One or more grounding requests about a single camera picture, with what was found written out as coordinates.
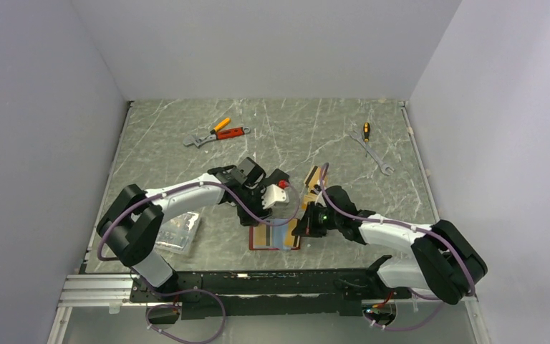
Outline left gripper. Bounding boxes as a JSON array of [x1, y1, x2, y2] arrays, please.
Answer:
[[236, 185, 273, 226]]

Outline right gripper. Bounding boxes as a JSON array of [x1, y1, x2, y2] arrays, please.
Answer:
[[291, 201, 342, 237]]

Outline single gold credit card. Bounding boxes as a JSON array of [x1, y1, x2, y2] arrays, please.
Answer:
[[283, 219, 300, 250], [252, 225, 274, 249]]

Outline red leather card holder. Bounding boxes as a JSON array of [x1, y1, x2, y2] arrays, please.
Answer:
[[249, 219, 295, 251]]

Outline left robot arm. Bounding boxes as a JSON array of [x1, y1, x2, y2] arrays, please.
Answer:
[[96, 158, 289, 301]]

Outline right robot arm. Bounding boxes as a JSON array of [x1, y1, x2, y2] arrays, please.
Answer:
[[292, 186, 488, 305]]

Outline clear plastic screw box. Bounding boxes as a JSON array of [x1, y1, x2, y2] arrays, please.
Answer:
[[155, 212, 201, 254]]

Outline silver open end wrench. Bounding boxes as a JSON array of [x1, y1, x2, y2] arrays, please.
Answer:
[[349, 131, 395, 176]]

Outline orange black screwdriver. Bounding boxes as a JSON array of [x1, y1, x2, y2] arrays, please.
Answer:
[[362, 122, 371, 143]]

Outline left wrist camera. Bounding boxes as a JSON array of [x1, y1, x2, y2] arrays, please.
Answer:
[[261, 180, 289, 209]]

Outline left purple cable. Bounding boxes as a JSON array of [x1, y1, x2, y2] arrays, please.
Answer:
[[96, 180, 302, 344]]

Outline purple cable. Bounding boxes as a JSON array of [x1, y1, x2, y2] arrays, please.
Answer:
[[318, 162, 478, 333], [96, 180, 302, 344]]

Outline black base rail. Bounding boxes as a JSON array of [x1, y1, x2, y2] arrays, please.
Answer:
[[130, 268, 411, 320]]

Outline red handled adjustable wrench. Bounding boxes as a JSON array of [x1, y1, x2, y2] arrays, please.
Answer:
[[183, 127, 251, 148]]

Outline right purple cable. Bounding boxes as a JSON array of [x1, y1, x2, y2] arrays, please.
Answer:
[[318, 162, 478, 333]]

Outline aluminium frame rail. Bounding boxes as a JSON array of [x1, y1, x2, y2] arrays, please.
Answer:
[[49, 272, 491, 343]]

